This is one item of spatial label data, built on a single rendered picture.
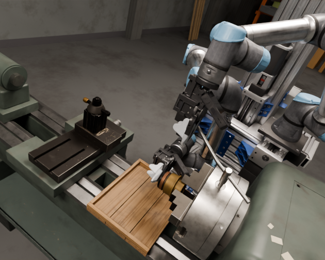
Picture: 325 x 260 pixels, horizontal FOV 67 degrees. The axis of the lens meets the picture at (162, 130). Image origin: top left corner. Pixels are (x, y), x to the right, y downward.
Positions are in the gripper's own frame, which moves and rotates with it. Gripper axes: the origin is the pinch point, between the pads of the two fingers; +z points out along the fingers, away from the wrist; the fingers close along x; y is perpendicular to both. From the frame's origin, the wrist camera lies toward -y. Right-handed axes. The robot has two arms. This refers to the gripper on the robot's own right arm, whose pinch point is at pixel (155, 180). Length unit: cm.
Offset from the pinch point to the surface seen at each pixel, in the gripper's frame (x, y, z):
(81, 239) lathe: -54, 22, 12
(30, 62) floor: -107, 276, -142
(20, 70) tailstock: 4, 86, -6
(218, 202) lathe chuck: 13.9, -23.2, 4.9
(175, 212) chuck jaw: 3.0, -13.4, 8.9
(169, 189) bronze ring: 1.5, -6.7, 0.8
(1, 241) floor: -108, 77, 24
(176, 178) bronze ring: 4.4, -6.8, -2.9
